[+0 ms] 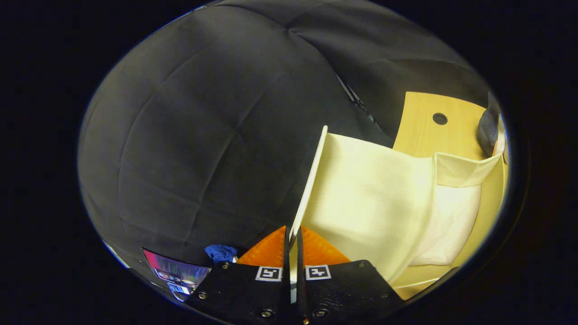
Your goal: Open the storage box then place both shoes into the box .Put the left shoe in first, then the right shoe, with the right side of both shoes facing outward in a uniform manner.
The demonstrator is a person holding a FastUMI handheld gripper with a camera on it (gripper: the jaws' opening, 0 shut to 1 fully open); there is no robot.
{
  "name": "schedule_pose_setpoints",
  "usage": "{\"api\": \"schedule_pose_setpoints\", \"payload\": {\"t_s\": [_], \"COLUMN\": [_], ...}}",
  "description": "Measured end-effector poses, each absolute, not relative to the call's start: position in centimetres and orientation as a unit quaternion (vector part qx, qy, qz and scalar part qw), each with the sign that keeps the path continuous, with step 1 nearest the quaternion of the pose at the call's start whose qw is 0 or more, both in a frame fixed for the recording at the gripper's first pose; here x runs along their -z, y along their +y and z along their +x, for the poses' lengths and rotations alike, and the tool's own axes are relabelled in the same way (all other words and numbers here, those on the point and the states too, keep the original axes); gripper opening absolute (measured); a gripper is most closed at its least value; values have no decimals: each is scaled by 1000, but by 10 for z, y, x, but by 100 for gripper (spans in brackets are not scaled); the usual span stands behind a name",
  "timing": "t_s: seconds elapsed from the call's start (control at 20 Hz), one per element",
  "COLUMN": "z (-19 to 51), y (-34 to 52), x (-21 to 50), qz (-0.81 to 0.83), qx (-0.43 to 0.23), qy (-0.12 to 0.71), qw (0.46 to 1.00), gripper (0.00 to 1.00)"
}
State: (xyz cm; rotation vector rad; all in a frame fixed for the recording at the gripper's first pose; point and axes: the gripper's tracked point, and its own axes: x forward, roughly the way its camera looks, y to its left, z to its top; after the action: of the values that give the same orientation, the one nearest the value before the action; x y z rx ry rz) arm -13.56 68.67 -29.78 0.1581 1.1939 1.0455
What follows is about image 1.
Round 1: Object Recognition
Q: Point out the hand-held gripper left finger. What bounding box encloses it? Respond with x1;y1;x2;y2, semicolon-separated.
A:
184;226;292;325

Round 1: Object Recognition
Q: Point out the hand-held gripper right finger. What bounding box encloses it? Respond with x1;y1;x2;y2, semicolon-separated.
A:
296;226;406;325

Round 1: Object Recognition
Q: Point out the cream fabric storage box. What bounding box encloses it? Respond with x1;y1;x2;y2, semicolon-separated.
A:
289;125;507;286

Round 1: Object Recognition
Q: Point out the blue cloth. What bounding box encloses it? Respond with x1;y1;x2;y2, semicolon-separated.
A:
205;244;238;264

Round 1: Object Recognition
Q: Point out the grey penguin plush toy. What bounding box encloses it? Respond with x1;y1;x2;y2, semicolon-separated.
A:
477;92;507;163

